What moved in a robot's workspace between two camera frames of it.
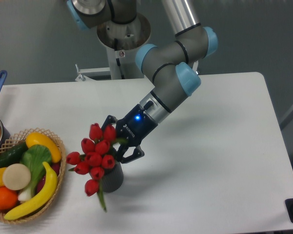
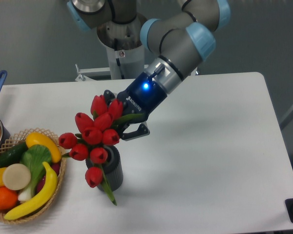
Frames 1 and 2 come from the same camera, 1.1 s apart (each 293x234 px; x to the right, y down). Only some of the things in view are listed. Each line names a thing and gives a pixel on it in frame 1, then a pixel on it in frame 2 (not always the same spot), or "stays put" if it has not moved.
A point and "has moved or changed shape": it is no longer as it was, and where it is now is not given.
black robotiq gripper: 135,126 → 142,96
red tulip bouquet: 95,156 has moved or changed shape
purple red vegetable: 55,167 stays put
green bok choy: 33,158 stays put
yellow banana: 40,202 stays put
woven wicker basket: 16,139 stays put
